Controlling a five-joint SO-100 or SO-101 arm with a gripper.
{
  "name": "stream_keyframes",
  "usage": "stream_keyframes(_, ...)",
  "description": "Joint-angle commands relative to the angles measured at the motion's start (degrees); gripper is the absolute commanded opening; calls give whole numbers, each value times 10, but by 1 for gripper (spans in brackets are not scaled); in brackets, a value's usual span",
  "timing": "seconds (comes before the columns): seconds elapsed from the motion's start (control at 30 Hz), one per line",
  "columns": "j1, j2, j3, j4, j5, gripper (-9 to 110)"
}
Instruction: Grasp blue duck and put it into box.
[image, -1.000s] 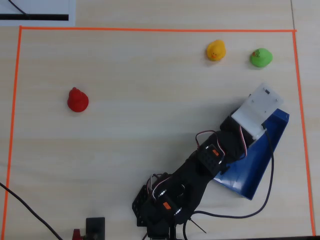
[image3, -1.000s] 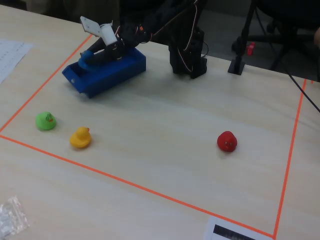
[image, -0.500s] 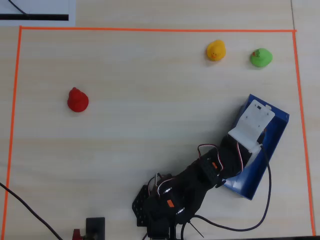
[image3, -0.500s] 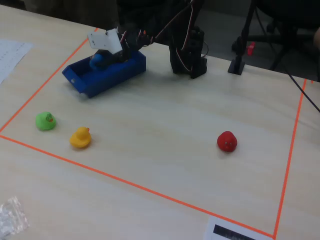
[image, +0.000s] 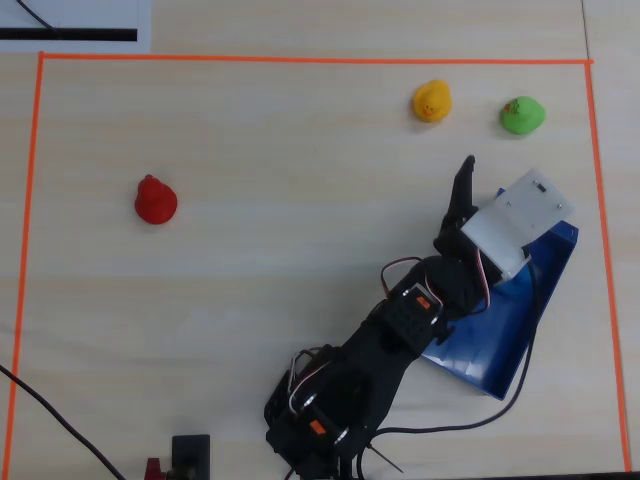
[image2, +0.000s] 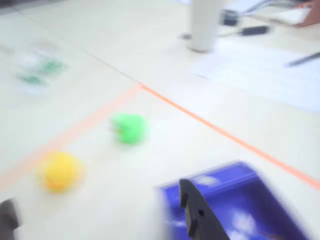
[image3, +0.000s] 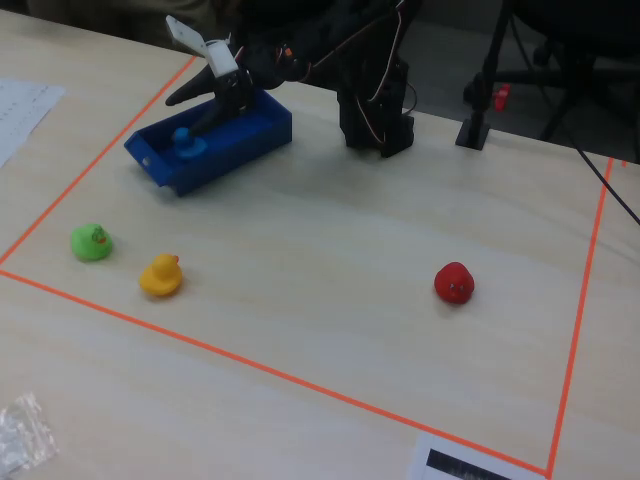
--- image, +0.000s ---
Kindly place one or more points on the white paper sheet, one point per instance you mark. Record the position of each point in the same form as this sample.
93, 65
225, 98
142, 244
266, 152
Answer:
142, 20

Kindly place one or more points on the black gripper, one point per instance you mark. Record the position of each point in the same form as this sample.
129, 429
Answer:
454, 216

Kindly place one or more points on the yellow rubber duck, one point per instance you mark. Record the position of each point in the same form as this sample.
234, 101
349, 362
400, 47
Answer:
432, 101

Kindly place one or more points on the blue open box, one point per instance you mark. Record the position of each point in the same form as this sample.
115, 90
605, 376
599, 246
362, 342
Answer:
505, 330

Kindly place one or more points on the red rubber duck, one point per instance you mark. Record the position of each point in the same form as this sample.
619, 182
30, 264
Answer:
155, 200

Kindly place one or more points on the black table clamp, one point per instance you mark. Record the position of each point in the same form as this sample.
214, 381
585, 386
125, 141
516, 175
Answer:
191, 455

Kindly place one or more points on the green rubber duck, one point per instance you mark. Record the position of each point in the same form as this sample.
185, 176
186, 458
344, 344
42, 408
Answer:
522, 116

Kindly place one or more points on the black strip on paper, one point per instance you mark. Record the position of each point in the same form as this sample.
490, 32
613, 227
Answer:
90, 35

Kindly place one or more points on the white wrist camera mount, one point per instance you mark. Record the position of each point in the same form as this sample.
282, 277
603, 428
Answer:
515, 225

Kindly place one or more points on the long orange tape strip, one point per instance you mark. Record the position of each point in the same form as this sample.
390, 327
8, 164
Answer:
315, 60

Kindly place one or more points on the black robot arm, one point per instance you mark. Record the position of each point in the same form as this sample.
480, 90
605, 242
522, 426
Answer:
350, 380

